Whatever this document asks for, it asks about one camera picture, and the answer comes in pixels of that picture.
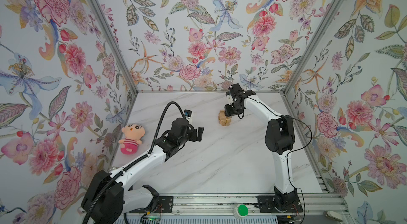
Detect wood arch block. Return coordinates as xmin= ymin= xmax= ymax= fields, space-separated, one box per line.
xmin=218 ymin=111 xmax=231 ymax=124

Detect plain wood block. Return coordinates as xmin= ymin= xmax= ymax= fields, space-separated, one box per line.
xmin=220 ymin=121 xmax=231 ymax=126

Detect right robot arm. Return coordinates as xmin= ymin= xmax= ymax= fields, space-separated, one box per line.
xmin=224 ymin=91 xmax=299 ymax=212

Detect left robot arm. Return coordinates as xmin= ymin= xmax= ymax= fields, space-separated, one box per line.
xmin=81 ymin=118 xmax=204 ymax=224

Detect pink plush doll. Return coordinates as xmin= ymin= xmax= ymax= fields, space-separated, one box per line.
xmin=119 ymin=124 xmax=145 ymax=155

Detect green round button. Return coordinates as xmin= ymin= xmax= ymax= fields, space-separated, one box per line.
xmin=233 ymin=204 xmax=249 ymax=219

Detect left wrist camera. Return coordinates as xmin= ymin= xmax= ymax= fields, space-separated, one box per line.
xmin=184 ymin=109 xmax=193 ymax=124

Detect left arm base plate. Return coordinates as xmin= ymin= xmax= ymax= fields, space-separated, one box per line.
xmin=129 ymin=196 xmax=174 ymax=214

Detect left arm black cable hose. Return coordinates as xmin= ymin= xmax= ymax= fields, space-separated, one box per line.
xmin=82 ymin=101 xmax=187 ymax=224

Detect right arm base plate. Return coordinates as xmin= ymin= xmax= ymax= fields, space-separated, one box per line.
xmin=254 ymin=195 xmax=304 ymax=213

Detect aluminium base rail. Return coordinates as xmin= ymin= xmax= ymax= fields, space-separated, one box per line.
xmin=77 ymin=193 xmax=350 ymax=217

